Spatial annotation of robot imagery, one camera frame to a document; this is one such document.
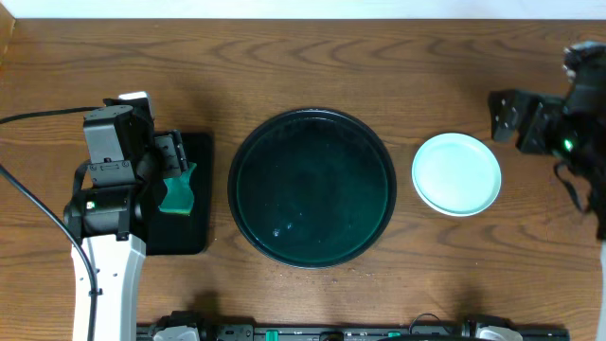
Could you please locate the green scouring sponge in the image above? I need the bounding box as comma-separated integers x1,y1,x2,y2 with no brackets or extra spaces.
158,162,197,216

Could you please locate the pale green plate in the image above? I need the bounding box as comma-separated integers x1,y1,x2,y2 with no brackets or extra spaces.
411,133,502,217

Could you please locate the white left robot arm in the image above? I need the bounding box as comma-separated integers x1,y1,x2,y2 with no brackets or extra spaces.
63,92,195,340

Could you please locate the dark round tray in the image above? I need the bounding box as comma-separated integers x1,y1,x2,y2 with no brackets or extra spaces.
227,108,398,269

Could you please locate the black rectangular mat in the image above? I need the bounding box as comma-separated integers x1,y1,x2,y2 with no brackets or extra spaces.
147,133,213,256

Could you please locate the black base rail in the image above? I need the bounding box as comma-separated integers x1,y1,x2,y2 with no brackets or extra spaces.
135,312,571,341

